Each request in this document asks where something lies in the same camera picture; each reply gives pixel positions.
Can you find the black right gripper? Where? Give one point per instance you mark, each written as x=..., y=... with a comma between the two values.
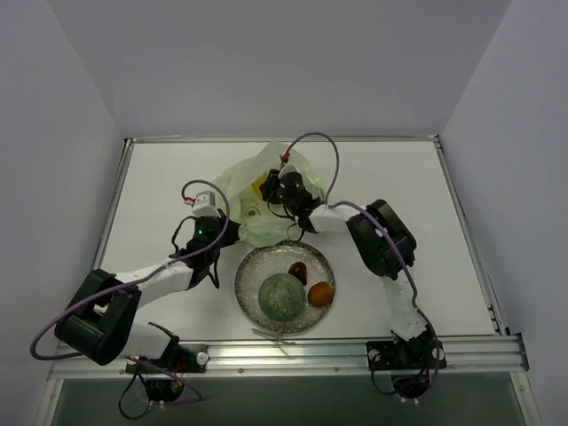
x=272, y=187

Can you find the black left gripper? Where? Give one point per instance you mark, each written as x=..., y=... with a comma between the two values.
x=229, y=227

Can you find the yellow fake lemon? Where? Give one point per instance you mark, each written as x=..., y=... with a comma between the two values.
x=256, y=185

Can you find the light green plastic bag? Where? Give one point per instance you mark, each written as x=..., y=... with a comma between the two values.
x=262, y=224

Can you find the dark red fake plum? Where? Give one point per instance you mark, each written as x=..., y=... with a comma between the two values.
x=299, y=270

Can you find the green netted fake melon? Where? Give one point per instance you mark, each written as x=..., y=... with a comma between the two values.
x=281, y=297

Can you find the orange fake fruit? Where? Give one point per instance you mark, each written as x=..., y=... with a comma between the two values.
x=321, y=294

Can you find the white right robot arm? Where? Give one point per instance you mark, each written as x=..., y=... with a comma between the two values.
x=384, y=243

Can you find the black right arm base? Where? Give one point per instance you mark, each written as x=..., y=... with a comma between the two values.
x=405, y=370

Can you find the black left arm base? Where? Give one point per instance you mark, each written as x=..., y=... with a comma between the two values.
x=164, y=378

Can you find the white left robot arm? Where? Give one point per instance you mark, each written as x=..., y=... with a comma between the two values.
x=99, y=322

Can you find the speckled ceramic plate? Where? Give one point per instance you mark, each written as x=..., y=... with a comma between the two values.
x=261, y=263

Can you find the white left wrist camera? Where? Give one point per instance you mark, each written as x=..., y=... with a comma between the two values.
x=203, y=204

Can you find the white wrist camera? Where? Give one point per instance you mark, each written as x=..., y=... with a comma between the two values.
x=203, y=204
x=286, y=166

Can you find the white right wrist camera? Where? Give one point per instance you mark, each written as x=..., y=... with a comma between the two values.
x=286, y=166

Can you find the aluminium front rail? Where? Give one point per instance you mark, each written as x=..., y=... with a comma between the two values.
x=306, y=357

